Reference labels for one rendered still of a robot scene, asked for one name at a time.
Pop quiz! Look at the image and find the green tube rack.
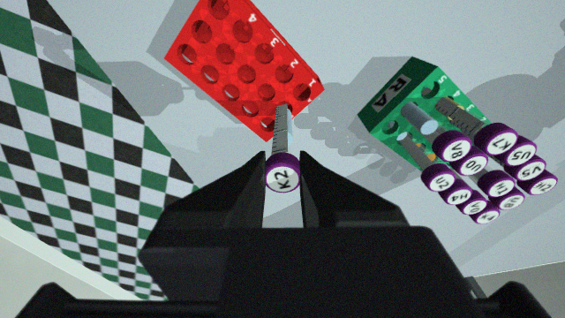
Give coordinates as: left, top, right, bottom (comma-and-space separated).
358, 57, 490, 168

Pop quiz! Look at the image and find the red tube rack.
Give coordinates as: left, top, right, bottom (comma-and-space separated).
164, 0, 323, 142

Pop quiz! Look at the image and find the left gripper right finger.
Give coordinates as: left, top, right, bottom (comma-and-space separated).
299, 151, 410, 227

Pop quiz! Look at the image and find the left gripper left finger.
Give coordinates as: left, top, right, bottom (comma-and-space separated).
153, 151, 266, 229

